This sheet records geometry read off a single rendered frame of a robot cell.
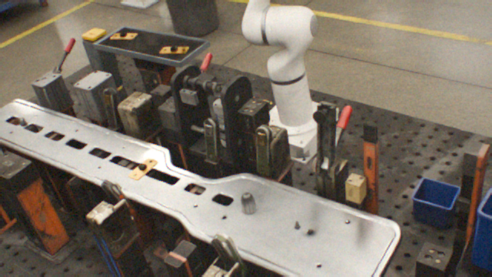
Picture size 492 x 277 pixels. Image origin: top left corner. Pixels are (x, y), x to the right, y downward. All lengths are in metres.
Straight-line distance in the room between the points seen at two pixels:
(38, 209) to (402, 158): 1.13
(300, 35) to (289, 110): 0.30
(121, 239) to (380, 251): 0.60
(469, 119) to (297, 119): 1.58
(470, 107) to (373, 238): 2.22
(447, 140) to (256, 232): 0.91
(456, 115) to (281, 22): 1.81
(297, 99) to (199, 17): 2.69
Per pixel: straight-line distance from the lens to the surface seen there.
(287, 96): 1.70
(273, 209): 1.19
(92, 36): 1.81
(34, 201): 1.59
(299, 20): 1.56
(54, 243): 1.69
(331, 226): 1.14
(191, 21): 4.33
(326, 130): 1.14
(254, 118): 1.28
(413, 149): 1.81
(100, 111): 1.64
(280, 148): 1.29
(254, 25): 1.60
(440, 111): 3.21
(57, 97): 1.87
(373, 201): 1.20
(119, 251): 1.31
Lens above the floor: 1.83
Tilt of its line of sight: 36 degrees down
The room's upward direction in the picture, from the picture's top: 11 degrees counter-clockwise
